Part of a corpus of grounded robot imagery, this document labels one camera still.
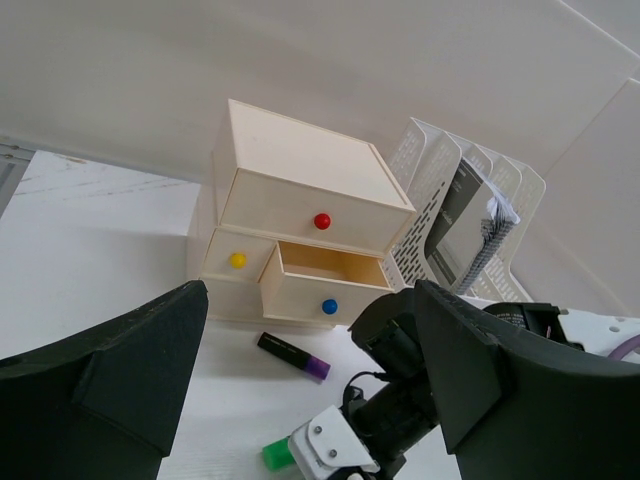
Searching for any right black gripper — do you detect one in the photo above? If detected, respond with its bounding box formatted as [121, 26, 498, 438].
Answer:
[340, 374, 439, 479]

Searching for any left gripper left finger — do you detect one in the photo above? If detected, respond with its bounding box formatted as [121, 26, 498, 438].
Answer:
[1, 280, 208, 479]

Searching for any white plastic file organizer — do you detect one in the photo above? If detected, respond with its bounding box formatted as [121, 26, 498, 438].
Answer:
[383, 119, 546, 302]

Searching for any green cap black marker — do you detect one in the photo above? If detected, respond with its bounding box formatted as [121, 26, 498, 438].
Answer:
[262, 437, 295, 472]

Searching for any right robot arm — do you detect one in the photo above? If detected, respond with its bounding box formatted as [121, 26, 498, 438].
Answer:
[342, 282, 639, 479]

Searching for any drawer with blue knob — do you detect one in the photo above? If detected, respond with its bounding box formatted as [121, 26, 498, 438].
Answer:
[259, 241, 392, 325]

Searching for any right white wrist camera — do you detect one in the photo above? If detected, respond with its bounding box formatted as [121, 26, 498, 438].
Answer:
[288, 405, 380, 480]

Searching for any cream wooden drawer cabinet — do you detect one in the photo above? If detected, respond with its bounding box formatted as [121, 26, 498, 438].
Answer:
[186, 100, 416, 328]

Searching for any purple cap black marker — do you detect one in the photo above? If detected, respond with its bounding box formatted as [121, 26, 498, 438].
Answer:
[257, 332, 331, 381]

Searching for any grey black booklet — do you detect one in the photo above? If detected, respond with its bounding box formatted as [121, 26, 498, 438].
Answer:
[424, 159, 520, 294]

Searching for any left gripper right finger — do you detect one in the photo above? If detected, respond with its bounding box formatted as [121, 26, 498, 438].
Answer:
[414, 281, 639, 479]

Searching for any cream top drawer red knob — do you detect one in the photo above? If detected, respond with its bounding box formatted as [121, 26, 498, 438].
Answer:
[218, 169, 415, 257]

